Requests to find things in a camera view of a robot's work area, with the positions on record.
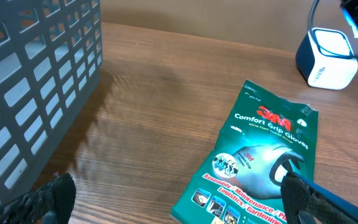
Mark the grey plastic basket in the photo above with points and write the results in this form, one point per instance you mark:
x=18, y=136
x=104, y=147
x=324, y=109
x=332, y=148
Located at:
x=50, y=56

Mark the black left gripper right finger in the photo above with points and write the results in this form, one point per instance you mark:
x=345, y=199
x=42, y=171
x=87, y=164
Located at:
x=306, y=202

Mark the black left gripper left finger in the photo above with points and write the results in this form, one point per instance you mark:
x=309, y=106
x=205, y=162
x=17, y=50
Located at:
x=52, y=202

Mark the white barcode scanner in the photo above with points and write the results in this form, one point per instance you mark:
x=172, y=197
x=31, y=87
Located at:
x=318, y=59

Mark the green 3M gloves packet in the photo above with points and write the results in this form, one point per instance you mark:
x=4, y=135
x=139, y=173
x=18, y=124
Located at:
x=264, y=137

